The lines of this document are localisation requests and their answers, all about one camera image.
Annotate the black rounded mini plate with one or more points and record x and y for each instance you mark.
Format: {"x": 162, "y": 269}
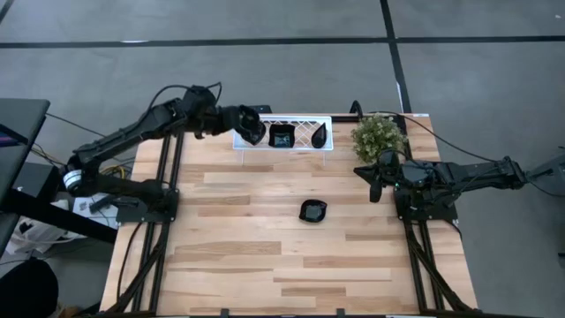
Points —
{"x": 313, "y": 210}
{"x": 260, "y": 134}

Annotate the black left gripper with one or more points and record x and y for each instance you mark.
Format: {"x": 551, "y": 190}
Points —
{"x": 229, "y": 120}

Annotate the large dark bowl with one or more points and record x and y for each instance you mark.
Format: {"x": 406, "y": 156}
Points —
{"x": 281, "y": 135}

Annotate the black teardrop mini plate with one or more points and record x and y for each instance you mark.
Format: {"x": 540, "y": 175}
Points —
{"x": 319, "y": 136}

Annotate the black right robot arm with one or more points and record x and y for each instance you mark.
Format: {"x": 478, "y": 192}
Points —
{"x": 468, "y": 174}

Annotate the white bag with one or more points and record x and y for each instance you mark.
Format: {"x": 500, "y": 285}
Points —
{"x": 35, "y": 234}

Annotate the black table edge bracket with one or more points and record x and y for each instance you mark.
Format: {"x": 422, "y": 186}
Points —
{"x": 340, "y": 312}
{"x": 225, "y": 312}

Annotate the person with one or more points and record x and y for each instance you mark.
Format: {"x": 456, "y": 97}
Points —
{"x": 26, "y": 289}

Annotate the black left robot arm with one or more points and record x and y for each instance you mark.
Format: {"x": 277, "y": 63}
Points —
{"x": 132, "y": 128}

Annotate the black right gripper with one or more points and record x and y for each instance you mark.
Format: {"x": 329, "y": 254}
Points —
{"x": 401, "y": 174}

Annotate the black power strip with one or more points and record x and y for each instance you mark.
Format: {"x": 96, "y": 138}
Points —
{"x": 265, "y": 108}

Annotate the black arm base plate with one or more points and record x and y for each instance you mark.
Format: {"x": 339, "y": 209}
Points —
{"x": 441, "y": 211}
{"x": 150, "y": 211}

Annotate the computer screen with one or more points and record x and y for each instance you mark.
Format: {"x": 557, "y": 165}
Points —
{"x": 6, "y": 138}

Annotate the black desk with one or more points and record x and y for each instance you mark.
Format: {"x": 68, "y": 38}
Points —
{"x": 26, "y": 115}

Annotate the green potted plant black pot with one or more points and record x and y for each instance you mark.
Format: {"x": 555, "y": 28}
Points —
{"x": 378, "y": 138}

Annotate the black aluminium table frame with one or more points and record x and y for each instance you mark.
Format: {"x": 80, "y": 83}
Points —
{"x": 172, "y": 168}

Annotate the grey stand base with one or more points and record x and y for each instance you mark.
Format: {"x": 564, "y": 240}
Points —
{"x": 549, "y": 170}

